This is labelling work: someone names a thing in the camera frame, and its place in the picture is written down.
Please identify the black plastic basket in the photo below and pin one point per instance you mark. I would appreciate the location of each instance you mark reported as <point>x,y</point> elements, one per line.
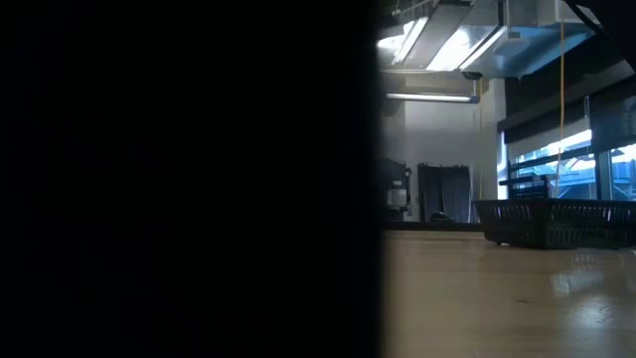
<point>556,224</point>

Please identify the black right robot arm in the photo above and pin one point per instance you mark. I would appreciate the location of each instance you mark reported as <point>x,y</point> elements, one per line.
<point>613,15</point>

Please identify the black cabinet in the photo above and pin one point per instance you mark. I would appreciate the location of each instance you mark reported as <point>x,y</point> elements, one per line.
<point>397,189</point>

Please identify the black folding panel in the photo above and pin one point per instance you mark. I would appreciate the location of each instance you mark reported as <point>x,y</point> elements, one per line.
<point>443,189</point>

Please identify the black dome object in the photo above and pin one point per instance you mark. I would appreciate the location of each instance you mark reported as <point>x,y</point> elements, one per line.
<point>439,217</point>

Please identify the fluorescent tube light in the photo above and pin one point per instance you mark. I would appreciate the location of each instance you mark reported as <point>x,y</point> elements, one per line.
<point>432,97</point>

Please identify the black mesh rack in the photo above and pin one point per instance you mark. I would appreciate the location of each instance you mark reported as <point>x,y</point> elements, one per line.
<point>529,188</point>

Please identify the silver ventilation duct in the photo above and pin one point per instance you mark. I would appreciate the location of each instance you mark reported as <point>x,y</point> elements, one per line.
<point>497,45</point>

